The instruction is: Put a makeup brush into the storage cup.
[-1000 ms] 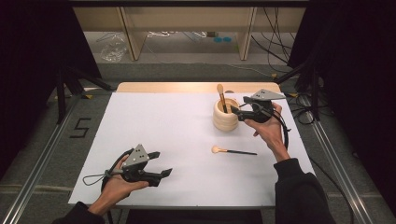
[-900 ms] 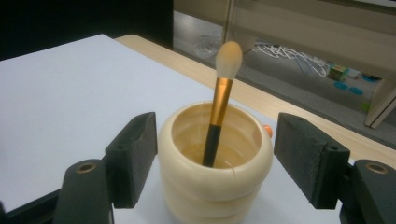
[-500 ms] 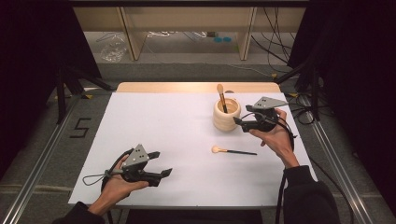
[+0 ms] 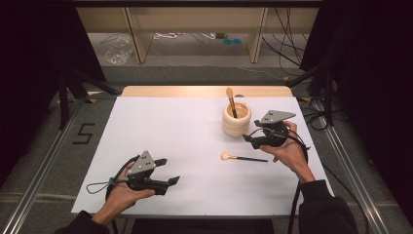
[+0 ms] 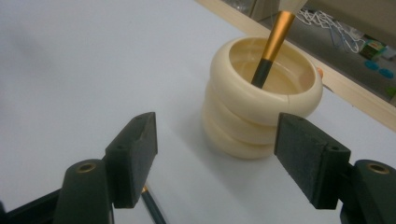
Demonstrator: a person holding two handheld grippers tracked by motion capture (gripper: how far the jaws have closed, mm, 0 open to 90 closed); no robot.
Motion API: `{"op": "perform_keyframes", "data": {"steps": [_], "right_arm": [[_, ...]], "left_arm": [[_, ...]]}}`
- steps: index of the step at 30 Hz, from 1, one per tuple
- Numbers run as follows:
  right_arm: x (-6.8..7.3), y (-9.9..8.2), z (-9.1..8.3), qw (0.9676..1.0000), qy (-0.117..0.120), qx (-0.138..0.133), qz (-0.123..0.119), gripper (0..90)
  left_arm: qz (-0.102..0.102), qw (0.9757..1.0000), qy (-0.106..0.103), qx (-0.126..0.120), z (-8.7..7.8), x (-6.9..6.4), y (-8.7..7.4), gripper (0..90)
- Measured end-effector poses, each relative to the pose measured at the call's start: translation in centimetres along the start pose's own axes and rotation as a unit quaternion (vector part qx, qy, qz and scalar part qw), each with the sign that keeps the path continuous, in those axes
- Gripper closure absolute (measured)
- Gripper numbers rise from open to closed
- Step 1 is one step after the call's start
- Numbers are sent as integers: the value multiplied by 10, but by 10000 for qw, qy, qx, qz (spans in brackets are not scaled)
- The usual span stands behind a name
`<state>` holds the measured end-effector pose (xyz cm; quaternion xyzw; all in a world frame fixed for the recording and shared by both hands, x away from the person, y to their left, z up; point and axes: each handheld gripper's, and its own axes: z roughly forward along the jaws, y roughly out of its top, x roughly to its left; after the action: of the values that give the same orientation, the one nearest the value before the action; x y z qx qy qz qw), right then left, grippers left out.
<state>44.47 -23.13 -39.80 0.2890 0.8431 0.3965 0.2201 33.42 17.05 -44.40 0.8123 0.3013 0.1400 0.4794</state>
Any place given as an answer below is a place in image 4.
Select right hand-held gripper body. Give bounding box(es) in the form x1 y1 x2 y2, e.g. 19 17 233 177
251 110 297 150

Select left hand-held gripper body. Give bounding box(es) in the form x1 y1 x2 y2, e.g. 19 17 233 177
111 150 169 196

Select ribbed wooden brush holder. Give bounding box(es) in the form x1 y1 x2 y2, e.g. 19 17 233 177
221 101 252 138

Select large makeup brush gold ferrule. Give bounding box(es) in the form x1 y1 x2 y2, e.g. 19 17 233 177
225 87 239 119

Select person's right hand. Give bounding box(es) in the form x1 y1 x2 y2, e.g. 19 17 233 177
259 120 317 184

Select person's left hand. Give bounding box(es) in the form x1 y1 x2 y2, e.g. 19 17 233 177
102 162 157 218

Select white table sheet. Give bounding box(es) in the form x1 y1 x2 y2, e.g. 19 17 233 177
70 96 335 218

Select black metal stand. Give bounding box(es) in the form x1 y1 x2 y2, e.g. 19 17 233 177
57 62 122 131
285 59 336 128

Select black curtain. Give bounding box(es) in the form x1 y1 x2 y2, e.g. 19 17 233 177
300 0 413 225
0 0 107 186

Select clear plastic bag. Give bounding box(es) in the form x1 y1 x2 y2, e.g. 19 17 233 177
104 34 134 66

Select wooden shelf unit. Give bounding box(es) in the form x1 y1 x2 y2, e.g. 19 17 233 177
76 6 320 64

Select small black-handled makeup brush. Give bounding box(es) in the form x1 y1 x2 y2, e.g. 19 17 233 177
220 151 270 163

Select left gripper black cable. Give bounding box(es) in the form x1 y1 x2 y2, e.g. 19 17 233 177
104 154 141 202

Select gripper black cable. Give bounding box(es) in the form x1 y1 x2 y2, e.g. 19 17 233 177
104 154 141 202
247 127 312 234

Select coiled black cables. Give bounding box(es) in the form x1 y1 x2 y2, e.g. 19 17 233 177
297 97 329 132

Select grey cord loop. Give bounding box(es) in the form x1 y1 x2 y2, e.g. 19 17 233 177
86 180 115 195

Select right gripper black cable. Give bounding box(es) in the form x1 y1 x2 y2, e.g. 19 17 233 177
247 127 312 234

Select aluminium rail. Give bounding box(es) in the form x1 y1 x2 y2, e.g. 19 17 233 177
0 97 86 234
311 97 391 234

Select thin black cable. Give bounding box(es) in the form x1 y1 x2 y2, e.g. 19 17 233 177
320 162 372 234

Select hanging black cables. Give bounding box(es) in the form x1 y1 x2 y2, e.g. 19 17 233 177
261 7 310 78

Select white cable bundle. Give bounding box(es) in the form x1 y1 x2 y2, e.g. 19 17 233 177
153 31 183 41

